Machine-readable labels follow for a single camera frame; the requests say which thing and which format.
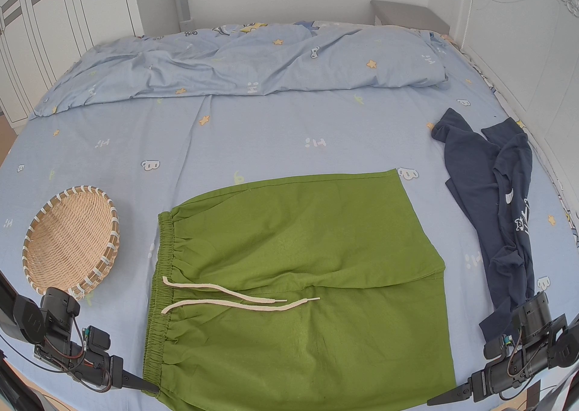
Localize round woven basket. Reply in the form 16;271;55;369
22;184;121;302

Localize white wardrobe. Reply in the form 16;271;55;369
0;0;146;126

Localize dark blue garment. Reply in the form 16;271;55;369
430;107;535;343

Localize bed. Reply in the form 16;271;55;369
0;0;579;411

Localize green shorts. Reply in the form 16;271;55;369
141;169;457;411

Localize grey bedside table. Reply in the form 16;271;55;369
370;0;451;35

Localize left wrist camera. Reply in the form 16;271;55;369
84;325;112;352

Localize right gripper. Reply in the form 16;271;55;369
470;353;528;403

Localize pale blue quilt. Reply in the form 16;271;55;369
29;20;449;119

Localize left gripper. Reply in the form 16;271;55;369
70;348;125;393

